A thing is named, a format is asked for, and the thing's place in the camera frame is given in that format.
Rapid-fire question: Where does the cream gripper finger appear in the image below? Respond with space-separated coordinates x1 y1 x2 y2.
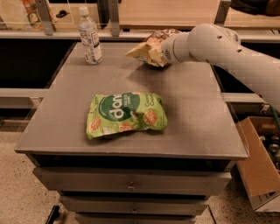
150 48 166 67

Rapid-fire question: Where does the brown chip bag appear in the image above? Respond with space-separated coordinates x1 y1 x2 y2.
125 29 180 67

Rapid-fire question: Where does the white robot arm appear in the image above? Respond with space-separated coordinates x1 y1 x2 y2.
159 24 280 111

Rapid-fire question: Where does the clear plastic water bottle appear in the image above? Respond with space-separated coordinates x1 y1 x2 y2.
78 6 102 65

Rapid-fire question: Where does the green snack bag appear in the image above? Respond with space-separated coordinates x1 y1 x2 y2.
86 92 167 139

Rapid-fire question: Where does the grey drawer cabinet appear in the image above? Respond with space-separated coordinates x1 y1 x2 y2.
16 43 247 224

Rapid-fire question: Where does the green pole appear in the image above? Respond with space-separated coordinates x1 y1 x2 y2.
269 105 280 130

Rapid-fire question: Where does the top cabinet drawer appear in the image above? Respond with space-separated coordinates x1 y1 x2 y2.
33 167 231 196

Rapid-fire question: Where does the cabinet drawer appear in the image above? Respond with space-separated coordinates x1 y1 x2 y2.
33 167 231 196
59 196 207 216

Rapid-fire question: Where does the cardboard box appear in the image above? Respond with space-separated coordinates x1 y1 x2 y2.
237 116 280 213

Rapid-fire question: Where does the middle cabinet drawer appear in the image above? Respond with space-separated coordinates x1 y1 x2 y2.
59 196 207 216

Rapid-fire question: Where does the metal railing frame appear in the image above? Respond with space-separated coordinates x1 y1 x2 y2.
0 0 280 39

